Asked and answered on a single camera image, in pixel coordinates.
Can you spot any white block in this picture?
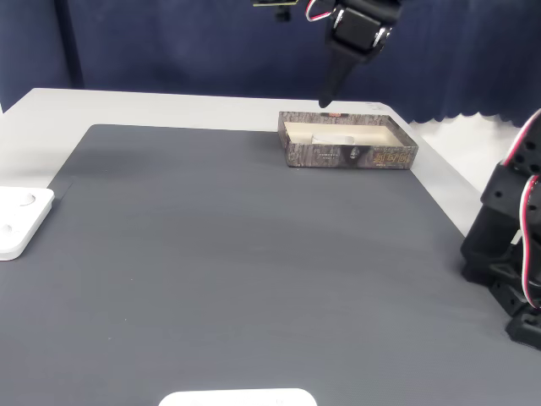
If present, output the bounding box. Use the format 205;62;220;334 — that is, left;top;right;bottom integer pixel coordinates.
311;132;356;145

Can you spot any patterned cardboard box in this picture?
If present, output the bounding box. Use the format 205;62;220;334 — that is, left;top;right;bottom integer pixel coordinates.
277;110;420;171

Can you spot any grey table mat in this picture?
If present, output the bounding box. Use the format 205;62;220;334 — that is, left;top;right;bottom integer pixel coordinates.
0;123;541;406

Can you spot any red white servo cable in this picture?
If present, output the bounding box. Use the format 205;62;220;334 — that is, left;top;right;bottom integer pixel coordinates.
303;0;340;23
511;172;541;310

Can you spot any white plastic base plate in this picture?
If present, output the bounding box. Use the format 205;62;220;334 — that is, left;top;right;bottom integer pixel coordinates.
157;387;319;406
0;185;57;262

